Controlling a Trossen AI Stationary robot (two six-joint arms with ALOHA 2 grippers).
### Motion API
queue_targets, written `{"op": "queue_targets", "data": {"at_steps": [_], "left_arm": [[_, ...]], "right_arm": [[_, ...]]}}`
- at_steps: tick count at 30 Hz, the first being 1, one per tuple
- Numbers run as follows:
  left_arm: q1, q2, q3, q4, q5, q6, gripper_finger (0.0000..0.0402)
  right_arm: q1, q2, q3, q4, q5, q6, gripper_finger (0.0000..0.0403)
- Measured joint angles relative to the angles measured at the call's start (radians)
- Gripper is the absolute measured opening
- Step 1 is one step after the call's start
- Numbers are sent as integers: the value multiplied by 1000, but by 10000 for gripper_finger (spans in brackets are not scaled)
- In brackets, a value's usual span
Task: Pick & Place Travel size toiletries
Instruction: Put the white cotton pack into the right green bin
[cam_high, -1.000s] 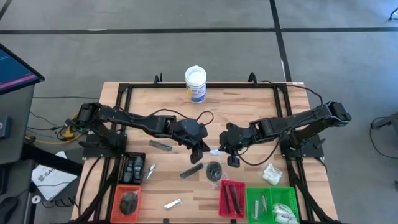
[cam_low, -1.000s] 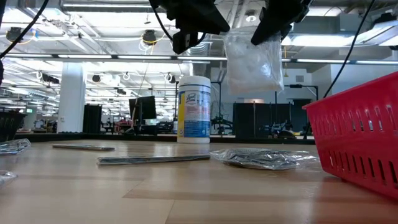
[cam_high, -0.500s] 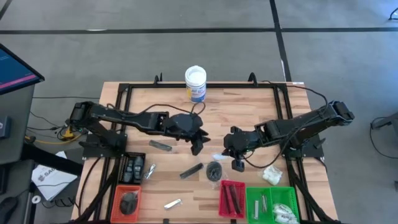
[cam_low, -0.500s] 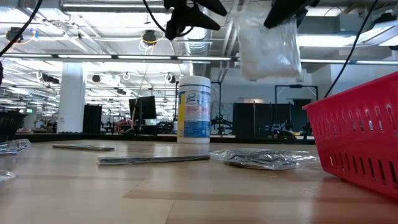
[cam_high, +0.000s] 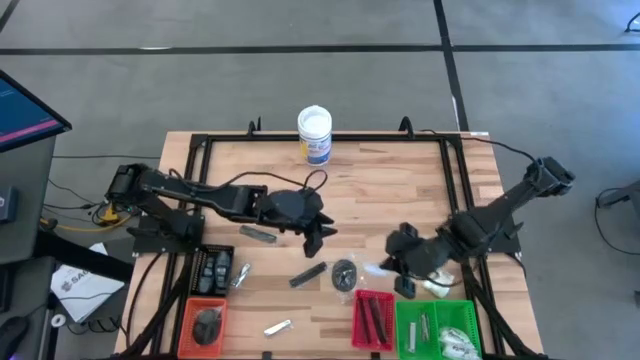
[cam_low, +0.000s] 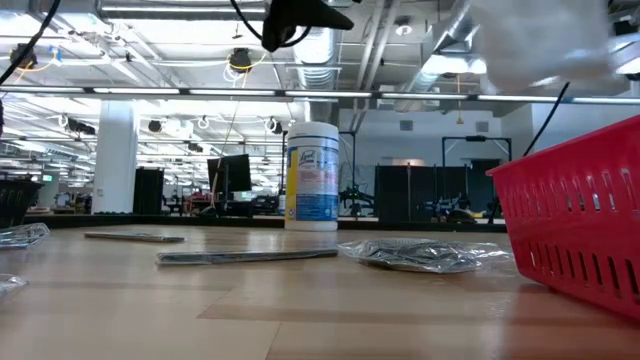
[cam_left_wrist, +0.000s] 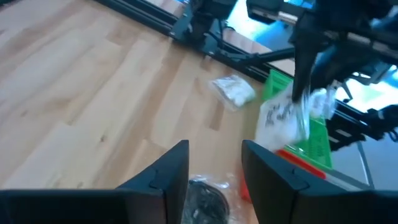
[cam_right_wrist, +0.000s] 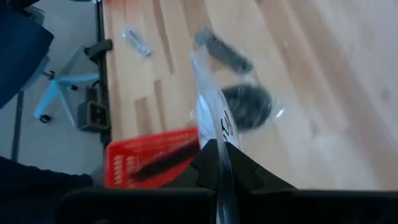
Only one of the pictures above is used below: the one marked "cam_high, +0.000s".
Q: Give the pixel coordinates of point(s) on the red plastic basket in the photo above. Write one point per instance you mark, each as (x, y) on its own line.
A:
(356, 345)

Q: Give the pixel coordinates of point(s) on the black round brush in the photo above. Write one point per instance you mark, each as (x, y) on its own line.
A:
(344, 275)
(206, 326)

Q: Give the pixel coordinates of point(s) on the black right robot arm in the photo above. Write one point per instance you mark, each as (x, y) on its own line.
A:
(500, 210)

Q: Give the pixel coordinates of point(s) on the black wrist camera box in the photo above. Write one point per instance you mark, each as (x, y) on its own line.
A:
(295, 206)

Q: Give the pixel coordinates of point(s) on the black slatted bin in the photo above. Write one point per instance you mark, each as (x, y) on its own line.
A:
(196, 270)

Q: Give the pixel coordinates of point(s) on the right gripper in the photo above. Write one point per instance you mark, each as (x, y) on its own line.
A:
(422, 255)

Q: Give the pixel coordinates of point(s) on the grey side desk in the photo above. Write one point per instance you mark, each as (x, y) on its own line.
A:
(25, 200)

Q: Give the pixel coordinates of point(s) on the vanity pack swabs bag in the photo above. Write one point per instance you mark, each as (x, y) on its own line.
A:
(452, 336)

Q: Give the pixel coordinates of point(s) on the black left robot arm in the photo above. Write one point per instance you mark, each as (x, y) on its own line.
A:
(200, 192)

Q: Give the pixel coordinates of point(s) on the black diagonal frame strut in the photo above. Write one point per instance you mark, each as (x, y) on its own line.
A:
(487, 305)
(160, 310)

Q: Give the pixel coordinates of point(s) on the dark grey rounded object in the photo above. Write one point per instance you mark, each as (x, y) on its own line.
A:
(207, 276)

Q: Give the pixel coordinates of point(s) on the white tape roll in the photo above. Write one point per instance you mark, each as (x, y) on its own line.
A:
(54, 320)

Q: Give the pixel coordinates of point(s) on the white printed paper sheet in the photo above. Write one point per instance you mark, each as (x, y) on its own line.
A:
(85, 285)

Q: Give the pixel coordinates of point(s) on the small dark box device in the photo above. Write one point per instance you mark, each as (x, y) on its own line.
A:
(7, 205)

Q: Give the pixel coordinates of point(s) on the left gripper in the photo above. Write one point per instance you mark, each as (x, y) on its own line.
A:
(300, 227)

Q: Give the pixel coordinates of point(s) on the angled display screen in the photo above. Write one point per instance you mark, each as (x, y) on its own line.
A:
(25, 115)

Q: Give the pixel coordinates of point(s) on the black slanted bar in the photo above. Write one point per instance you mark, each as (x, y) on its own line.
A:
(85, 257)

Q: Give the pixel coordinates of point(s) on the grey furniture foot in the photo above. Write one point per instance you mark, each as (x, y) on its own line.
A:
(620, 195)

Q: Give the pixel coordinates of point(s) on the orange plastic basket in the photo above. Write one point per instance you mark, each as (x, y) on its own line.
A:
(185, 330)

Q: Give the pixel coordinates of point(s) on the black table edge frame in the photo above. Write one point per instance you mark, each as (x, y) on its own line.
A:
(375, 137)

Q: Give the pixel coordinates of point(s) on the green plastic basket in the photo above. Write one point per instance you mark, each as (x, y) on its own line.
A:
(402, 310)
(472, 315)

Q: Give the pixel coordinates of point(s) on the white fluffy item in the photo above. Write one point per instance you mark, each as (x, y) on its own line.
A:
(462, 353)

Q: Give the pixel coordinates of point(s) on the Lysol wipes canister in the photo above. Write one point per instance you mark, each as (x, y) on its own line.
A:
(315, 135)

